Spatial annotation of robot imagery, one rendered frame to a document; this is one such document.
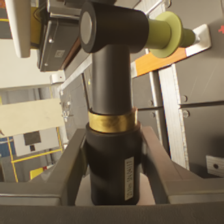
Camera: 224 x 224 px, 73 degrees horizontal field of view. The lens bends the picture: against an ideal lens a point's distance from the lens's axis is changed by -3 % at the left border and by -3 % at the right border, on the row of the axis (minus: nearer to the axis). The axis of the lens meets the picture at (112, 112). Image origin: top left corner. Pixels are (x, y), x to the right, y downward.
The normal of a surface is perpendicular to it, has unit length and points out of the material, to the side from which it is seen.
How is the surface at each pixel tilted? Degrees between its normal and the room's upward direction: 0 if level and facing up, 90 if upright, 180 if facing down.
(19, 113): 90
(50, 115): 90
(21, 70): 90
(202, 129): 0
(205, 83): 0
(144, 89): 0
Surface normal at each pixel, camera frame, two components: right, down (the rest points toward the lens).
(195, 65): -0.87, 0.16
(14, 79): 0.47, -0.04
